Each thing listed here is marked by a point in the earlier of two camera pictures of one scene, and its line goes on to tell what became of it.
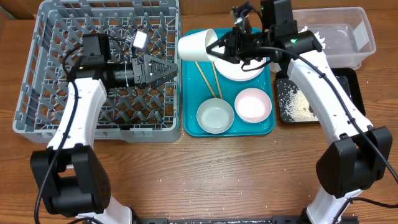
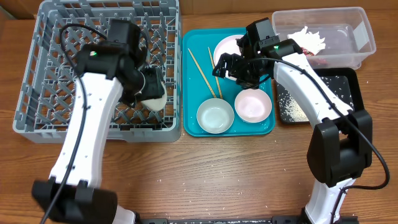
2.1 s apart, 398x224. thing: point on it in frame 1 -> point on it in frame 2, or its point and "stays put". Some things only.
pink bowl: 253,105 stays put
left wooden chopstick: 205,79 stays put
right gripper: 233,44 -> 236,66
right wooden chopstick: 217,80 stays put
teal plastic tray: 201,81 stays put
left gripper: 142,71 -> 153,88
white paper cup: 192,46 -> 157,103
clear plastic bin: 346,32 stays put
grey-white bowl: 215,116 stays put
